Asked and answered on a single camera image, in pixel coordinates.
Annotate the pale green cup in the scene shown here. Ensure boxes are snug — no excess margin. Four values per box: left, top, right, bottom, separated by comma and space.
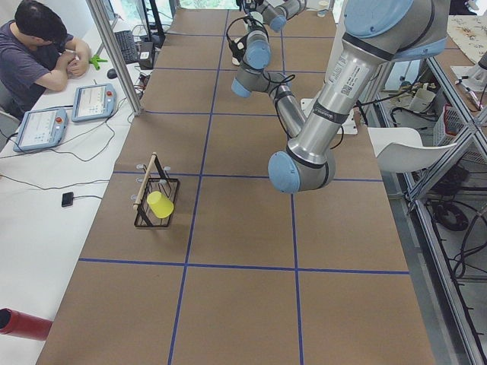
250, 11, 264, 25

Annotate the aluminium frame post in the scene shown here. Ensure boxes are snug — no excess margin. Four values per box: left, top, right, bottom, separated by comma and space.
86, 0, 142, 116

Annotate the near teach pendant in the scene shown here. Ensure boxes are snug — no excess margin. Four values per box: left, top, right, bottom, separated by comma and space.
13, 108, 68, 153

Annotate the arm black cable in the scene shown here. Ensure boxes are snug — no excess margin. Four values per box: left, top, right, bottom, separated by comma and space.
225, 14, 345, 151

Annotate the small black puck device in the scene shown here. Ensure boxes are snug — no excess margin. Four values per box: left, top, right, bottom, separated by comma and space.
61, 192, 75, 208

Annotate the black keyboard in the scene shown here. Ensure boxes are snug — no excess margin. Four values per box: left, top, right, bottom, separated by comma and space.
114, 30, 138, 64

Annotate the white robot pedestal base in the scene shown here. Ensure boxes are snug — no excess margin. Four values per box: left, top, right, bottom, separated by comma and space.
299, 97, 361, 136

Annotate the far teach pendant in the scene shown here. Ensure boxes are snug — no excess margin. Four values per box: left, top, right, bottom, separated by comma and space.
71, 83, 116, 122

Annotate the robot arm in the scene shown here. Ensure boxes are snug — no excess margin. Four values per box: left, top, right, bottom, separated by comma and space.
231, 1, 450, 193
235, 0, 307, 32

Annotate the black computer mouse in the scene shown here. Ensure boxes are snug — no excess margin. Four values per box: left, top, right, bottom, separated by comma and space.
107, 68, 117, 79

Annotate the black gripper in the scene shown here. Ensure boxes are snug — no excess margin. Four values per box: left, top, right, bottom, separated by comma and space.
236, 0, 263, 14
229, 34, 248, 65

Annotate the green plastic clamp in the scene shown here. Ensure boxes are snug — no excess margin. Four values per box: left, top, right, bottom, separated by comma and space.
89, 54, 107, 71

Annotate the seated person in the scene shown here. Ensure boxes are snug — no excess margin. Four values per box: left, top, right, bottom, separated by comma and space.
1, 1, 91, 119

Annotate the black wire cup rack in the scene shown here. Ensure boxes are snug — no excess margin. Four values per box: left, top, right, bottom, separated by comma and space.
132, 152, 180, 229

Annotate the white chair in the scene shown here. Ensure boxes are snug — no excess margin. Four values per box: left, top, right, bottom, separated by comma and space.
368, 127, 457, 173

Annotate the red cylinder bottle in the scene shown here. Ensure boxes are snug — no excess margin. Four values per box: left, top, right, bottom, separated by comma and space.
1, 308, 53, 341

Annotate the yellow cup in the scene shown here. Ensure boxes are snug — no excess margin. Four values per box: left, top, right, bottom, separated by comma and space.
146, 191, 174, 219

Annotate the teach pendant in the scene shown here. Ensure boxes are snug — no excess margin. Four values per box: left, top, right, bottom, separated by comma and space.
71, 83, 116, 122
13, 108, 68, 153

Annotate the paper cup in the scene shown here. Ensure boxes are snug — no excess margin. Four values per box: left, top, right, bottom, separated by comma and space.
317, 0, 329, 17

